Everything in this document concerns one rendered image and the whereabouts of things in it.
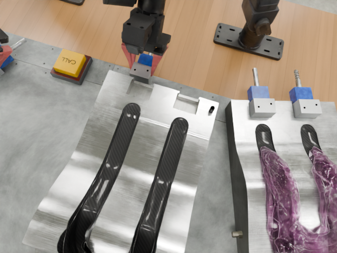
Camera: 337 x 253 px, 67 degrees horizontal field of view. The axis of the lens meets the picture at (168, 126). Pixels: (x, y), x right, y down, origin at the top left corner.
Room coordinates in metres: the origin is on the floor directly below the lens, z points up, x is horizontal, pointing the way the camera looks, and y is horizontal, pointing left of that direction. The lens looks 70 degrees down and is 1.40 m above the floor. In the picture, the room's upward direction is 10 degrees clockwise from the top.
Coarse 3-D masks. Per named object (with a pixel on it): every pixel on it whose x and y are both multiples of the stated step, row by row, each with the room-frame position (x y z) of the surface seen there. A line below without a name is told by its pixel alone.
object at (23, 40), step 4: (20, 40) 0.37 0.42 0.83; (24, 40) 0.37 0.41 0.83; (16, 44) 0.35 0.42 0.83; (20, 44) 0.36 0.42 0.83; (12, 48) 0.34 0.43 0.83; (16, 48) 0.35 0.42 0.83; (8, 60) 0.31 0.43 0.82; (12, 60) 0.31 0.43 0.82; (4, 64) 0.30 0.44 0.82; (0, 68) 0.28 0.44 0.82; (0, 72) 0.28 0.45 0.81; (4, 72) 0.28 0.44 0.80
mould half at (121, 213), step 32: (128, 96) 0.24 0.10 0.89; (160, 96) 0.25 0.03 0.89; (96, 128) 0.15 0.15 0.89; (160, 128) 0.18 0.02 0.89; (192, 128) 0.19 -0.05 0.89; (96, 160) 0.09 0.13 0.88; (128, 160) 0.10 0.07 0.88; (192, 160) 0.12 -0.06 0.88; (64, 192) 0.01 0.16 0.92; (128, 192) 0.04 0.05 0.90; (192, 192) 0.06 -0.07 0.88; (32, 224) -0.04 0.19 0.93; (64, 224) -0.04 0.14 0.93; (96, 224) -0.03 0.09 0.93; (128, 224) -0.02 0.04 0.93
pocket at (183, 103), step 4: (180, 96) 0.27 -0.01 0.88; (184, 96) 0.27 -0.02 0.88; (188, 96) 0.27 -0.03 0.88; (176, 100) 0.26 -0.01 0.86; (180, 100) 0.26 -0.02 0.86; (184, 100) 0.26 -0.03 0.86; (188, 100) 0.26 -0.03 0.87; (192, 100) 0.26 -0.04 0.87; (196, 100) 0.26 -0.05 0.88; (176, 104) 0.25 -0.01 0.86; (180, 104) 0.25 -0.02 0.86; (184, 104) 0.25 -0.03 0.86; (188, 104) 0.26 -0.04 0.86; (192, 104) 0.26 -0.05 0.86; (196, 104) 0.26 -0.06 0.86; (176, 108) 0.24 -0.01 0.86; (180, 108) 0.24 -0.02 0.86; (184, 108) 0.24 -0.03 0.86; (188, 108) 0.25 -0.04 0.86; (192, 108) 0.25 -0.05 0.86; (196, 108) 0.25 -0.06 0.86; (192, 112) 0.24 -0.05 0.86; (196, 112) 0.23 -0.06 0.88
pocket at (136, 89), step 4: (132, 80) 0.28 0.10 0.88; (132, 84) 0.28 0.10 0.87; (136, 84) 0.28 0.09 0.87; (140, 84) 0.28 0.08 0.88; (144, 84) 0.28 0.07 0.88; (128, 88) 0.26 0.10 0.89; (132, 88) 0.27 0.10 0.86; (136, 88) 0.27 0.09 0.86; (140, 88) 0.27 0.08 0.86; (144, 88) 0.28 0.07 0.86; (148, 88) 0.28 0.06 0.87; (152, 88) 0.27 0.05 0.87; (128, 92) 0.25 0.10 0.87; (132, 92) 0.26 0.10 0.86; (136, 92) 0.26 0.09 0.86; (140, 92) 0.26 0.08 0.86; (144, 92) 0.27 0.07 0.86; (148, 92) 0.27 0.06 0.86; (136, 96) 0.25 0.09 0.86; (140, 96) 0.25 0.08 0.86; (144, 96) 0.26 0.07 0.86; (148, 96) 0.26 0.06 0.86; (148, 100) 0.25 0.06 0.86
